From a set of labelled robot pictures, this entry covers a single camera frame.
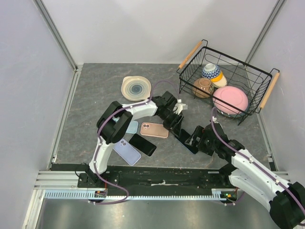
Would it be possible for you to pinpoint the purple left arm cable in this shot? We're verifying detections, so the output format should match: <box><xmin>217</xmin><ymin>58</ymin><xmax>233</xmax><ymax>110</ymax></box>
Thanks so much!
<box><xmin>87</xmin><ymin>80</ymin><xmax>181</xmax><ymax>206</ymax></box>

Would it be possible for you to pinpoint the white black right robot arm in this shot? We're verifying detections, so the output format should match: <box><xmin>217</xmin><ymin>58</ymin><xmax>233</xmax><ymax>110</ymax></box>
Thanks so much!
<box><xmin>181</xmin><ymin>123</ymin><xmax>305</xmax><ymax>229</ymax></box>

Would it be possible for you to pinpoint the brown ceramic bowl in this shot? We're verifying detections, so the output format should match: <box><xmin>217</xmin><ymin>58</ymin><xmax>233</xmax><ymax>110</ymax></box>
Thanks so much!
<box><xmin>193</xmin><ymin>78</ymin><xmax>214</xmax><ymax>98</ymax></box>

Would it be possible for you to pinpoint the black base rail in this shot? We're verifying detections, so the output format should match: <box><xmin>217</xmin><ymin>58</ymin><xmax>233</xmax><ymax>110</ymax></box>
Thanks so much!
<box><xmin>51</xmin><ymin>163</ymin><xmax>236</xmax><ymax>196</ymax></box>

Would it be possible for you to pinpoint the black wire basket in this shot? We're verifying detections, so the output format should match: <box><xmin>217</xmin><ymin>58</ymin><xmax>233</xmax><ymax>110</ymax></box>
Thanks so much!
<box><xmin>177</xmin><ymin>39</ymin><xmax>280</xmax><ymax>124</ymax></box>

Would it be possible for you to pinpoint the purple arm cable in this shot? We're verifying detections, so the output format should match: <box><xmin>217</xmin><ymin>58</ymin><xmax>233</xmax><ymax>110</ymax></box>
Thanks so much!
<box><xmin>87</xmin><ymin>80</ymin><xmax>181</xmax><ymax>206</ymax></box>
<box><xmin>211</xmin><ymin>107</ymin><xmax>305</xmax><ymax>227</ymax></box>

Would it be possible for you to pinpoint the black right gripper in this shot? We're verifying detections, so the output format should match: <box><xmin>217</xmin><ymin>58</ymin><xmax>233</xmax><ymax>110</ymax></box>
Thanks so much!
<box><xmin>184</xmin><ymin>125</ymin><xmax>217</xmax><ymax>156</ymax></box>

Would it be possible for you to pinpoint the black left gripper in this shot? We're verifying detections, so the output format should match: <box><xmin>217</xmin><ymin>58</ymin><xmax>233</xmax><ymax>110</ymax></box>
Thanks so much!
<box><xmin>158</xmin><ymin>110</ymin><xmax>184</xmax><ymax>138</ymax></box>

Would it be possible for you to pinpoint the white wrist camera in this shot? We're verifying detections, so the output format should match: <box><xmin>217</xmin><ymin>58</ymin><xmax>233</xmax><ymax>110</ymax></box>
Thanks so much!
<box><xmin>210</xmin><ymin>114</ymin><xmax>218</xmax><ymax>123</ymax></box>
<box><xmin>173</xmin><ymin>99</ymin><xmax>188</xmax><ymax>115</ymax></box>

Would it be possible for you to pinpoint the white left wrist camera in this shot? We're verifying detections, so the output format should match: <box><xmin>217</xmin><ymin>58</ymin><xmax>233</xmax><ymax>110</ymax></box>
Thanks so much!
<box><xmin>173</xmin><ymin>99</ymin><xmax>188</xmax><ymax>115</ymax></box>

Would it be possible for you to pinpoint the lilac phone case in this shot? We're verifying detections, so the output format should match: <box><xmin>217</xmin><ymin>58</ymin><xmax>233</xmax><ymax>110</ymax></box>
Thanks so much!
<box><xmin>113</xmin><ymin>139</ymin><xmax>141</xmax><ymax>166</ymax></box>

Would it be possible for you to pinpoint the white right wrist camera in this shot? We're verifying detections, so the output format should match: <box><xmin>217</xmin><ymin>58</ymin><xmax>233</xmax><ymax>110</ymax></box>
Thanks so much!
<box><xmin>210</xmin><ymin>114</ymin><xmax>218</xmax><ymax>123</ymax></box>

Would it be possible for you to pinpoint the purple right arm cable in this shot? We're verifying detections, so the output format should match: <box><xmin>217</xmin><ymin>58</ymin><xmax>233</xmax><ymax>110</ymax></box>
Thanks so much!
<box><xmin>211</xmin><ymin>107</ymin><xmax>305</xmax><ymax>227</ymax></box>

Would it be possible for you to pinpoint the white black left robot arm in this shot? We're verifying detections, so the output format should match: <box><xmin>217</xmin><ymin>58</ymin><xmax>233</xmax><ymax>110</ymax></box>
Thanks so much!
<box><xmin>78</xmin><ymin>91</ymin><xmax>187</xmax><ymax>187</ymax></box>

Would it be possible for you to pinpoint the light blue phone case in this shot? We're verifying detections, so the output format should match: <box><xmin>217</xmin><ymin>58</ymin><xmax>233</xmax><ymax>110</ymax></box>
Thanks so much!
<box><xmin>112</xmin><ymin>117</ymin><xmax>139</xmax><ymax>134</ymax></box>

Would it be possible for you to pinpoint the black phone near lilac case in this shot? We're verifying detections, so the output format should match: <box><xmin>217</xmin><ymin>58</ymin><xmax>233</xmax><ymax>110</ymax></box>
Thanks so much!
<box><xmin>129</xmin><ymin>134</ymin><xmax>157</xmax><ymax>156</ymax></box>

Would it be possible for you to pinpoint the grey slotted cable duct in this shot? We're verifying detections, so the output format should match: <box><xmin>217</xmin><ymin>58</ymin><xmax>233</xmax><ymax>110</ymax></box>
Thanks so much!
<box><xmin>44</xmin><ymin>189</ymin><xmax>233</xmax><ymax>201</ymax></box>

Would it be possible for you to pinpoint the blue patterned bowl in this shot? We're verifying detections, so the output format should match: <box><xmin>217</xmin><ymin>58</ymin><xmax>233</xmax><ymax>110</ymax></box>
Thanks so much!
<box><xmin>202</xmin><ymin>63</ymin><xmax>221</xmax><ymax>80</ymax></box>

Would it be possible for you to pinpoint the pink phone case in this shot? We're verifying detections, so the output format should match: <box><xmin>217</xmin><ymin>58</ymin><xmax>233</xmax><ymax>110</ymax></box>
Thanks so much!
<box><xmin>140</xmin><ymin>123</ymin><xmax>169</xmax><ymax>138</ymax></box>

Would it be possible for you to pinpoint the cream silicone lid plate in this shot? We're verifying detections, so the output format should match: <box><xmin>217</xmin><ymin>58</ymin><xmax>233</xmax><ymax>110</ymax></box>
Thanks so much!
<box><xmin>121</xmin><ymin>76</ymin><xmax>152</xmax><ymax>102</ymax></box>

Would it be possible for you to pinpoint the yellow cream bowl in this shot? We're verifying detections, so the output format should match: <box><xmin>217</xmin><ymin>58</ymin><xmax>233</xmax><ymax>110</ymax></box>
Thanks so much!
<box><xmin>211</xmin><ymin>71</ymin><xmax>227</xmax><ymax>88</ymax></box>

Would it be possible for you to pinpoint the pink plate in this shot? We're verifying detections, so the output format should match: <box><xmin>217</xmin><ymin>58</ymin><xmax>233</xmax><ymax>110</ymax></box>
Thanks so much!
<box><xmin>213</xmin><ymin>86</ymin><xmax>248</xmax><ymax>115</ymax></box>

